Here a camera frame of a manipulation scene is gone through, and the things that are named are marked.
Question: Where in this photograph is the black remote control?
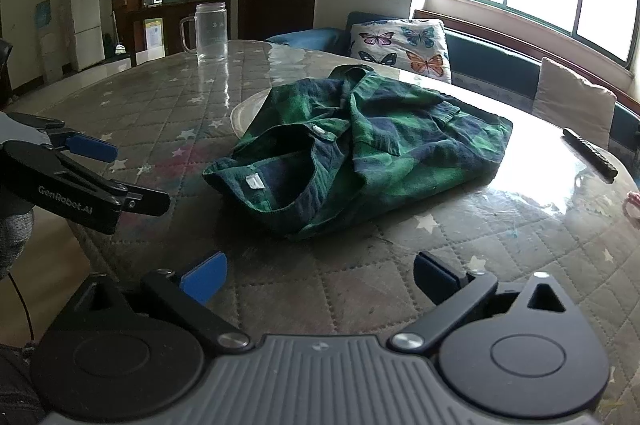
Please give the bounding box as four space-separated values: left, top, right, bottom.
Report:
562 127 619 180

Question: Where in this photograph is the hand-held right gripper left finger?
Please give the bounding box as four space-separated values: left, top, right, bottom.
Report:
60 251 251 353

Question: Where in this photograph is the white refrigerator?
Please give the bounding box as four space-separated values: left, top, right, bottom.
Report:
69 0 107 72

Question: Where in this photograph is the person's left forearm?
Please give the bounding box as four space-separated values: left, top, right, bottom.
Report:
0 190 35 281

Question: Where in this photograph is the water dispenser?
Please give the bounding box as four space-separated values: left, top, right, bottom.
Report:
34 0 63 83

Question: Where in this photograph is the beige cushion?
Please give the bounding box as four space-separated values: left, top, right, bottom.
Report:
531 56 617 150

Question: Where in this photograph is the broom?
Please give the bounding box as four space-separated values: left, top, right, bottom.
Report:
111 11 128 56

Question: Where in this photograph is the butterfly print pillow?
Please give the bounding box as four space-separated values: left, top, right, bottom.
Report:
348 19 452 84

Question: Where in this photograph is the blue sofa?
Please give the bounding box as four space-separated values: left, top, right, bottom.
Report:
265 11 640 166

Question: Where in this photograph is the round induction cooktop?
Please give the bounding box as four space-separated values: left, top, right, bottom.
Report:
229 87 273 138

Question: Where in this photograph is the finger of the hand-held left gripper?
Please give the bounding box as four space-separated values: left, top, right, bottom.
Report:
107 181 171 216
47 129 119 164

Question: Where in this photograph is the dark cloth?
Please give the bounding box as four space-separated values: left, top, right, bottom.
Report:
0 345 46 425

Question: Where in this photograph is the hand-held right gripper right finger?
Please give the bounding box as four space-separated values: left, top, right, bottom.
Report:
389 251 581 354

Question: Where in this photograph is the green plaid shirt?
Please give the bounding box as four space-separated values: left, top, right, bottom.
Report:
202 65 514 241

